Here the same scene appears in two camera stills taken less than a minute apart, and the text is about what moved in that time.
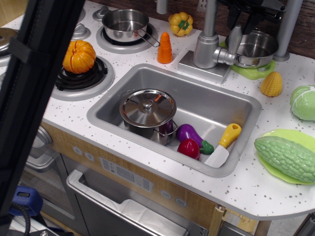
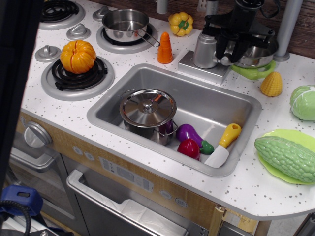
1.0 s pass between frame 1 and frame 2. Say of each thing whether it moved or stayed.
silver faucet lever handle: moved
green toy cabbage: stayed
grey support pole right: stayed
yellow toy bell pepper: stayed
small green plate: stayed
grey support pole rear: stayed
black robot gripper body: moved
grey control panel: stayed
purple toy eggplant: stayed
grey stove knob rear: stayed
